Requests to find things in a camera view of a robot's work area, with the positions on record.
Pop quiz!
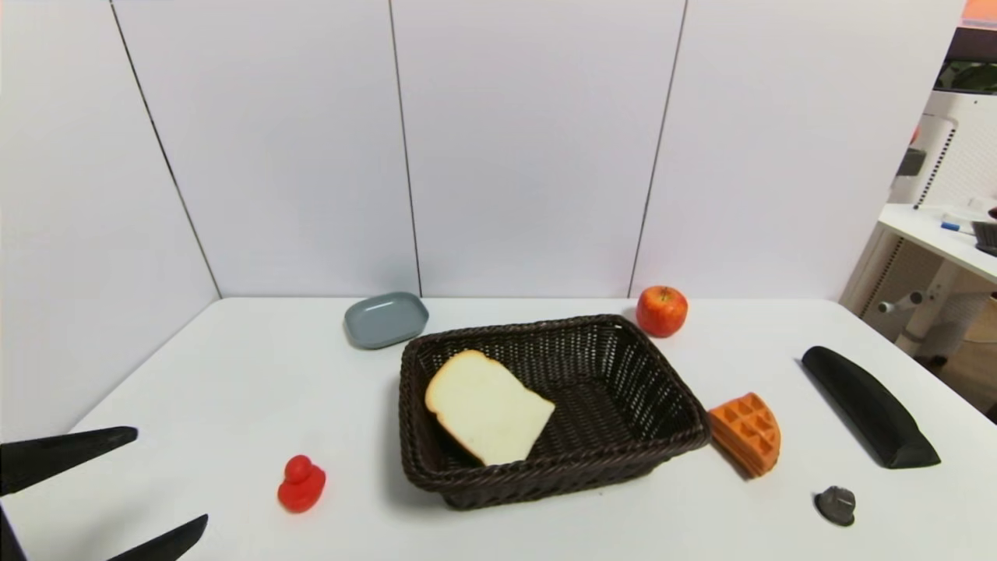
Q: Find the red rubber duck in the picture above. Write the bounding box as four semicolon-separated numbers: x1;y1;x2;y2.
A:
277;454;327;514

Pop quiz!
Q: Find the black glasses case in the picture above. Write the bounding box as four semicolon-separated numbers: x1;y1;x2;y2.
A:
801;346;942;470

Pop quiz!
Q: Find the white bread slice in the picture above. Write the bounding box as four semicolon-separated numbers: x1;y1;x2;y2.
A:
425;349;556;467

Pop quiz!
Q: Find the white perforated panel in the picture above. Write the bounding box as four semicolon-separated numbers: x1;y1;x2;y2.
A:
888;90;997;211

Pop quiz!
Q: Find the brown wicker basket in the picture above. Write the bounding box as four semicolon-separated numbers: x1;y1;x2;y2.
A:
398;314;711;511

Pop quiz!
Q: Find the white desk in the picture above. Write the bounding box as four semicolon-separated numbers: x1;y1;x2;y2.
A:
840;203;997;359

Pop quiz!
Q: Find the small dark grey knob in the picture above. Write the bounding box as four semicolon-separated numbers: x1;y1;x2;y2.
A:
814;485;857;527

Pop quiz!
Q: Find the red apple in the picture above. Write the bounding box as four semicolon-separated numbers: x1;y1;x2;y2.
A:
636;285;689;339

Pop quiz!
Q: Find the grey oval plate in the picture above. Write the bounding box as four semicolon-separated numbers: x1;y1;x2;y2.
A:
344;291;430;350

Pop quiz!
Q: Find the orange waffle piece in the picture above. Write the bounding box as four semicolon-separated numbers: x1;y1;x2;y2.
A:
707;392;781;478

